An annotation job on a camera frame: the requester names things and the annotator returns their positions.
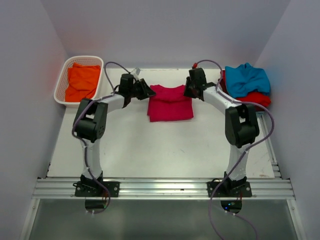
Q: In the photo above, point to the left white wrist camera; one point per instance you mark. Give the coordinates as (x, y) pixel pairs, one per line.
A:
(135, 72)

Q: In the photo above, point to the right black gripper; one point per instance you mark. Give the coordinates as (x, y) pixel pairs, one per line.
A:
(187, 93)

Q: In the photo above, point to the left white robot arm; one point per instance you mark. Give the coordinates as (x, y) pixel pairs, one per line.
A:
(90, 123)

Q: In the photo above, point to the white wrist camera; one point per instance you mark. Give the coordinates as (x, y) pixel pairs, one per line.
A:
(195, 65)
(135, 72)

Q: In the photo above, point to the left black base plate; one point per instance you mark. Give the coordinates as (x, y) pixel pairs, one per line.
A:
(93, 189)

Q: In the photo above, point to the red folded t shirt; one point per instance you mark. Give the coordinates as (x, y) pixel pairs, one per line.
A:
(255, 97)

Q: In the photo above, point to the crimson pink t shirt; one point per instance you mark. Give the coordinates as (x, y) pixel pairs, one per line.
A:
(169, 104)

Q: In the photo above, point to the orange t shirt in basket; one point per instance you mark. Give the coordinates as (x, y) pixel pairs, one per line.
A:
(82, 82)

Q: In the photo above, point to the maroon folded t shirt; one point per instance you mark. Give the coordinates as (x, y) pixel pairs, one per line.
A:
(223, 86)

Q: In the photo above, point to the aluminium front rail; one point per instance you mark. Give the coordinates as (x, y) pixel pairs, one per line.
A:
(168, 189)

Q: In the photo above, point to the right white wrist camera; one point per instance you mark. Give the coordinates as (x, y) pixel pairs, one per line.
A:
(195, 65)

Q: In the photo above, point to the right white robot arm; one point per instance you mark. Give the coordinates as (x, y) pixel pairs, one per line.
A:
(240, 125)

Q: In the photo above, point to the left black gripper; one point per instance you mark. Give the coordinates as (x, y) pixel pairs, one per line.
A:
(146, 91)

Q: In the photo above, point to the white plastic laundry basket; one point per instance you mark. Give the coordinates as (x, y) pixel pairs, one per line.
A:
(63, 82)

